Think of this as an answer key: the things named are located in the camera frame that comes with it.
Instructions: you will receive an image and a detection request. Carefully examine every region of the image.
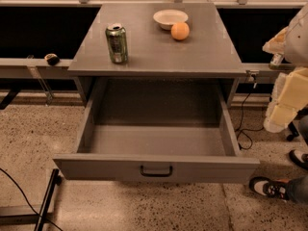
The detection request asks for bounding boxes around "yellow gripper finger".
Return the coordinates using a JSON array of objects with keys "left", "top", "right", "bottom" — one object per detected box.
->
[
  {"left": 262, "top": 27, "right": 287, "bottom": 55},
  {"left": 264, "top": 67, "right": 308, "bottom": 133}
]

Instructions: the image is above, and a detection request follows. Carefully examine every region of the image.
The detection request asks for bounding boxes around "orange fruit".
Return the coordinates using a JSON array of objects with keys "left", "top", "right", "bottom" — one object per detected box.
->
[{"left": 171, "top": 22, "right": 190, "bottom": 40}]

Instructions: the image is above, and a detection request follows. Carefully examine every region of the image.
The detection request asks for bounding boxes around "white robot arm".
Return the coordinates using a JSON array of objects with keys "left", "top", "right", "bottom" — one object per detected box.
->
[{"left": 263, "top": 5, "right": 308, "bottom": 133}]

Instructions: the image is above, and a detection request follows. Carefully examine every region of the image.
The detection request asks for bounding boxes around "person's sneaker near drawer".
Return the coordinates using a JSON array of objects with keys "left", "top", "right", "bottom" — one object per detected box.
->
[{"left": 249, "top": 176, "right": 289, "bottom": 201}]

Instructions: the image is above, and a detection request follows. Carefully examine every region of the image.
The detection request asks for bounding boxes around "grey open top drawer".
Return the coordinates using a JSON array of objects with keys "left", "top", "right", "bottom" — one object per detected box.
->
[{"left": 54, "top": 77, "right": 260, "bottom": 183}]

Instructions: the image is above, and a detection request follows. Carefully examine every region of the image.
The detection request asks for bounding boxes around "clear plastic bottle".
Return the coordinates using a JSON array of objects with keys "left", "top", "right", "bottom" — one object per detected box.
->
[{"left": 269, "top": 53, "right": 284, "bottom": 69}]

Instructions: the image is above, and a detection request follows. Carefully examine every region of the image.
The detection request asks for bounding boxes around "grey cabinet desk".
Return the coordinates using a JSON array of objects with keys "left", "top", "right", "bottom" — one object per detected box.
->
[{"left": 68, "top": 3, "right": 244, "bottom": 107}]

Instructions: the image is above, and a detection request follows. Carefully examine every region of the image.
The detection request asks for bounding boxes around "person's jeans leg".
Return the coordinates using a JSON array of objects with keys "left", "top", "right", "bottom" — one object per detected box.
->
[{"left": 286, "top": 176, "right": 308, "bottom": 204}]

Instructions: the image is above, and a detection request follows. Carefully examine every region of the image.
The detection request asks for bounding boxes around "white bowl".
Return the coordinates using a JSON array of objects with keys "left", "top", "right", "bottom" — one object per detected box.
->
[{"left": 153, "top": 10, "right": 189, "bottom": 30}]

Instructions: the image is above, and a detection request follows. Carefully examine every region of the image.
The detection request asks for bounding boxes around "green soda can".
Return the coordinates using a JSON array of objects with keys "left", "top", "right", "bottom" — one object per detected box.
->
[{"left": 105, "top": 23, "right": 128, "bottom": 64}]

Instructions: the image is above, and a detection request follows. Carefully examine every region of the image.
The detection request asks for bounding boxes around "small black yellow object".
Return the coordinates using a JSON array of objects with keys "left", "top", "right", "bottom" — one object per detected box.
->
[{"left": 44, "top": 53, "right": 60, "bottom": 65}]

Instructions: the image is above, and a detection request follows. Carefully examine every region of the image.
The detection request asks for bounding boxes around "black metal floor stand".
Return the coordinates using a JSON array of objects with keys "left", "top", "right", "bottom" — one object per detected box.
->
[{"left": 0, "top": 167, "right": 63, "bottom": 231}]

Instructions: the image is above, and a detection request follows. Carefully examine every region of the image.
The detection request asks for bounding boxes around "metal clamp bracket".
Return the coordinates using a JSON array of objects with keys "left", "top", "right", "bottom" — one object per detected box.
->
[{"left": 246, "top": 70, "right": 259, "bottom": 83}]

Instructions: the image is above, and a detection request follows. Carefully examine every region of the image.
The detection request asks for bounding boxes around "black floor cable right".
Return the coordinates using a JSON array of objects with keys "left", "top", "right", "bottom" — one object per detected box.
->
[{"left": 234, "top": 82, "right": 266, "bottom": 151}]

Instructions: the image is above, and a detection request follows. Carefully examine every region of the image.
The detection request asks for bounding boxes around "black floor cable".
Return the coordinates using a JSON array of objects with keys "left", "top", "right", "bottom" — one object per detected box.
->
[
  {"left": 234, "top": 82, "right": 266, "bottom": 151},
  {"left": 0, "top": 167, "right": 64, "bottom": 231}
]

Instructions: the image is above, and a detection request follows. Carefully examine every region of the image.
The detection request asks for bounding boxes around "black drawer handle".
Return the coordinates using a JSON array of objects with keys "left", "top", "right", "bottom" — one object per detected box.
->
[{"left": 140, "top": 166, "right": 173, "bottom": 178}]

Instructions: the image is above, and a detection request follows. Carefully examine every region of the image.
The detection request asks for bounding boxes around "grey metal rail shelf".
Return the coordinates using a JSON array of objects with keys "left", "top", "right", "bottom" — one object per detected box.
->
[{"left": 0, "top": 58, "right": 72, "bottom": 79}]

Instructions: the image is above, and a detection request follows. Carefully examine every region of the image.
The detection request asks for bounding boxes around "black floor cable left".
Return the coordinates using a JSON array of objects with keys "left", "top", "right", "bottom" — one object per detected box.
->
[{"left": 0, "top": 167, "right": 64, "bottom": 231}]

